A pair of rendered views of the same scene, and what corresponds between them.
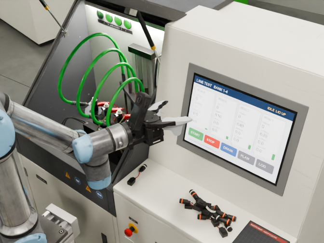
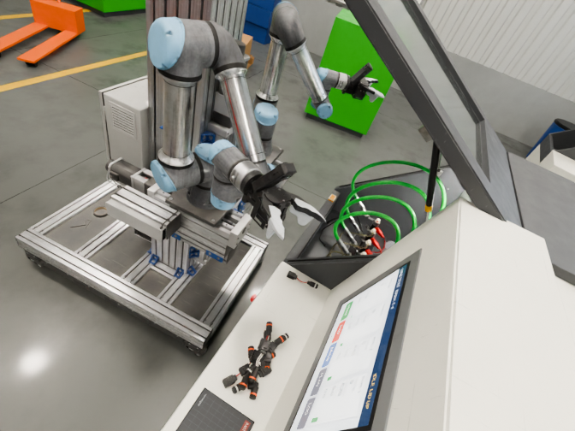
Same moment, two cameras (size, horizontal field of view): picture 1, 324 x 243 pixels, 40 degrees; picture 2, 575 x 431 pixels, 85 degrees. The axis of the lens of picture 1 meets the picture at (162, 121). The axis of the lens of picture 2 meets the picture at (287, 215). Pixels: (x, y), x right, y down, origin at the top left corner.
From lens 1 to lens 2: 1.05 m
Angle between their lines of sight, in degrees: 47
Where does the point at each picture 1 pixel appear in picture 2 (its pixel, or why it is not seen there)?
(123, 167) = (303, 262)
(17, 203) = (167, 132)
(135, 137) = (253, 196)
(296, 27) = not seen: outside the picture
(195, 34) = (459, 227)
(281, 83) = (414, 375)
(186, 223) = (241, 335)
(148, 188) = (286, 292)
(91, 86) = not seen: hidden behind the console
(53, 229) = (215, 215)
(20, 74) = not seen: hidden behind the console
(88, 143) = (220, 147)
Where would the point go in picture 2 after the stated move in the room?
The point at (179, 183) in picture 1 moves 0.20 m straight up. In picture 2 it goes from (300, 324) to (321, 292)
